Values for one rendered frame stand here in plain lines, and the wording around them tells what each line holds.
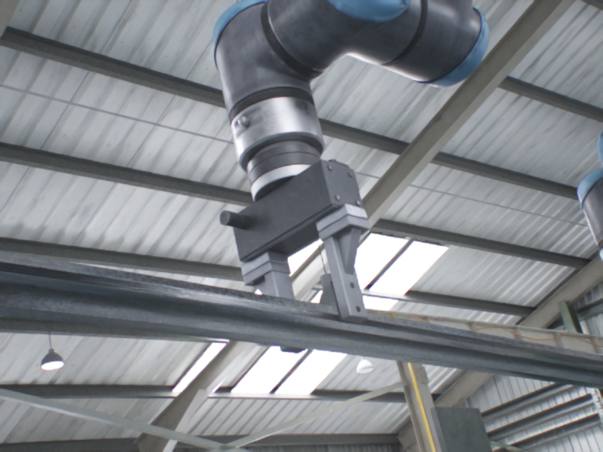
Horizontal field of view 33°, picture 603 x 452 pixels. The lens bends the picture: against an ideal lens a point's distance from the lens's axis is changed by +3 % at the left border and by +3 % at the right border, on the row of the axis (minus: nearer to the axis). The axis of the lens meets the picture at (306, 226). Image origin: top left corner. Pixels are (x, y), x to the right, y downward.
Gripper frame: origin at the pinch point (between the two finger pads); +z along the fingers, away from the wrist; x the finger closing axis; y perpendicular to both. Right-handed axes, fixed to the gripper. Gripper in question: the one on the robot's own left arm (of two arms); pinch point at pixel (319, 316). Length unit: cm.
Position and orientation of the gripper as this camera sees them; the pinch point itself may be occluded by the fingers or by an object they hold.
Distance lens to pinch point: 94.1
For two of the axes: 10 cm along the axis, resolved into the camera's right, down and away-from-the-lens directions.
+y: -6.7, -1.7, -7.2
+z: 2.1, 8.9, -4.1
